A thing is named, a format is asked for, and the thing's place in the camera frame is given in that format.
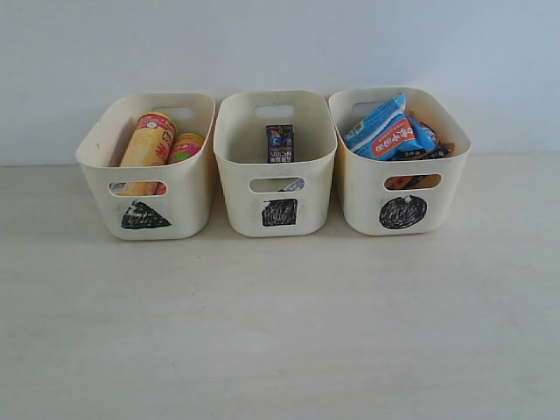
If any purple drink carton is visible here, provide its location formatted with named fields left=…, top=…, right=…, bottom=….
left=266, top=124, right=295, bottom=164

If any cream bin with square mark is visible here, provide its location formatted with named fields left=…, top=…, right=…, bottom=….
left=213, top=90, right=338, bottom=237

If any blue white milk carton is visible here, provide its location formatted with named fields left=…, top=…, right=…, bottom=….
left=280, top=178, right=305, bottom=193

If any blue noodle packet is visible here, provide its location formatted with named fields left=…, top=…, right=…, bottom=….
left=342, top=94, right=436, bottom=161

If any pink chips can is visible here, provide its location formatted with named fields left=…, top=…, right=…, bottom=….
left=155, top=132, right=207, bottom=196

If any yellow chips can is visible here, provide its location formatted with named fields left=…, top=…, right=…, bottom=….
left=109, top=112, right=177, bottom=196

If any cream bin with triangle mark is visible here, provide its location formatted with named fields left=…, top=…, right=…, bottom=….
left=76, top=93, right=216, bottom=241

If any cream bin with circle mark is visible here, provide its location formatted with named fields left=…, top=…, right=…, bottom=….
left=328, top=87, right=471, bottom=235

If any orange noodle packet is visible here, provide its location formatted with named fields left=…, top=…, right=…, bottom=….
left=384, top=112, right=457, bottom=190

